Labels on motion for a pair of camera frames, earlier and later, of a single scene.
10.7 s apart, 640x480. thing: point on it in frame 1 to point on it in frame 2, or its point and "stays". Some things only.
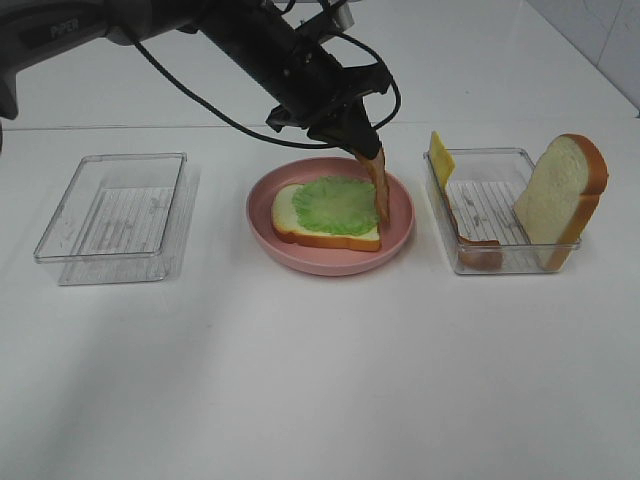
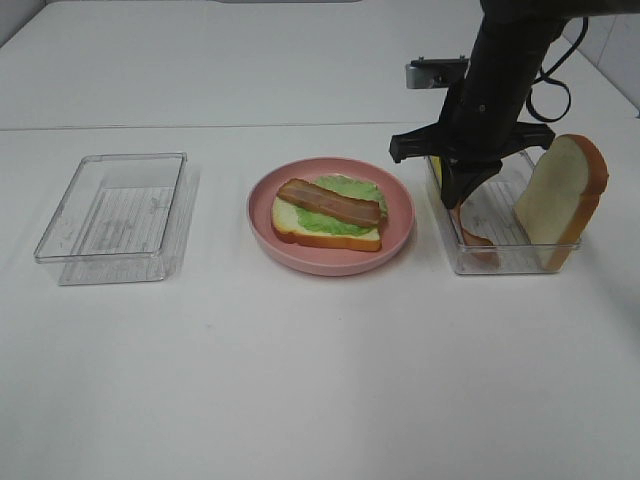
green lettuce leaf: [337, 205] stays
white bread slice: [287, 225] stays
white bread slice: [560, 197] stays
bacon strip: [377, 169] to [310, 197]
